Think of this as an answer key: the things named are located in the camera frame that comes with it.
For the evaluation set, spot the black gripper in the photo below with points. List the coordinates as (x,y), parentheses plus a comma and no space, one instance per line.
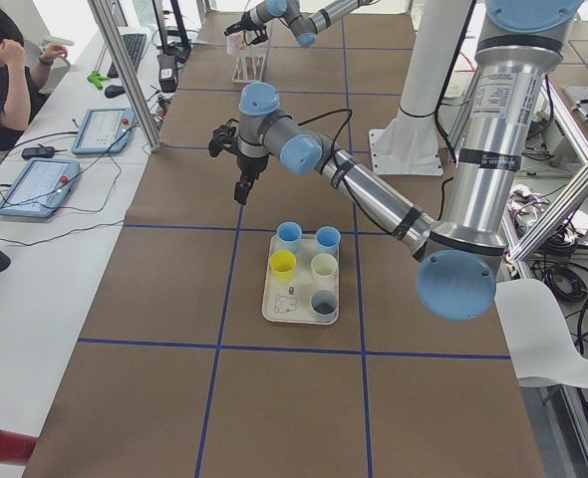
(248,21)
(250,165)

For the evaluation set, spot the pink plastic cup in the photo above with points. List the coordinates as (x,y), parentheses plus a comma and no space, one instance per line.
(234,44)

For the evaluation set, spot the blue plastic cup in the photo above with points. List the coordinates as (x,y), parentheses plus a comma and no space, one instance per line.
(289,235)
(328,240)

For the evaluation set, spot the yellow plastic cup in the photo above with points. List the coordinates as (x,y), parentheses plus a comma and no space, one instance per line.
(282,264)

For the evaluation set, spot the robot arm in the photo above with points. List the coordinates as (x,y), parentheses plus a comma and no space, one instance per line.
(459,254)
(304,28)

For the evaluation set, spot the pale green plastic cup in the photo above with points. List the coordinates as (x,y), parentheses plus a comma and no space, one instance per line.
(324,267)

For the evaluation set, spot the grey plastic cup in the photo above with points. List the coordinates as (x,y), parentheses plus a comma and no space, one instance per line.
(325,306)

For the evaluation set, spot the white plastic tray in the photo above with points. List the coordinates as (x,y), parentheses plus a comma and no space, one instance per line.
(290,302)

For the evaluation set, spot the black keyboard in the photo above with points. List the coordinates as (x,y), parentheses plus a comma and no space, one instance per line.
(135,44)

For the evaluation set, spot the black computer mouse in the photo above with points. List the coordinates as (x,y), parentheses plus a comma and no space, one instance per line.
(113,91)

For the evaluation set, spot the blue teach pendant far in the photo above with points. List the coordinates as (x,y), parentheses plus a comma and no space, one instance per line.
(104,130)

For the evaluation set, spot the blue teach pendant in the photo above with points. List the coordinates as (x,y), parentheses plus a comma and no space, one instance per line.
(40,189)
(104,130)

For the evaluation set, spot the green plastic tool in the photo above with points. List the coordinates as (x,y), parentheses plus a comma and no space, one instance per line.
(97,79)

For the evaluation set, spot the black handheld remote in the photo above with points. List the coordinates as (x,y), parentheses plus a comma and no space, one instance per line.
(38,152)

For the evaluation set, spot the blue teach pendant near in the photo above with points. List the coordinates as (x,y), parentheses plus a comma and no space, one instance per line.
(40,189)

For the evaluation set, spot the seated person black shirt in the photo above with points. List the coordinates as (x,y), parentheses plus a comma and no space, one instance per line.
(20,84)

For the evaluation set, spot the white paper sheet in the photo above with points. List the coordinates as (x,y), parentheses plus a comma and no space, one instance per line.
(537,336)

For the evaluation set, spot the red cylinder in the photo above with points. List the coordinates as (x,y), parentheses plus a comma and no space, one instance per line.
(16,448)

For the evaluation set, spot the white wire cup rack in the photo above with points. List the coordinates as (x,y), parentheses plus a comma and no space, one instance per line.
(250,65)

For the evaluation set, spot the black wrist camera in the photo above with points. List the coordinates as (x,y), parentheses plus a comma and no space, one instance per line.
(224,138)

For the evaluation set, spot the aluminium frame post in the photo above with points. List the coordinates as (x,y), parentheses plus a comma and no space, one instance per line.
(116,46)

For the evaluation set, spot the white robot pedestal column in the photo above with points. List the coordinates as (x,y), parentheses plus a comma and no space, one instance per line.
(409,145)

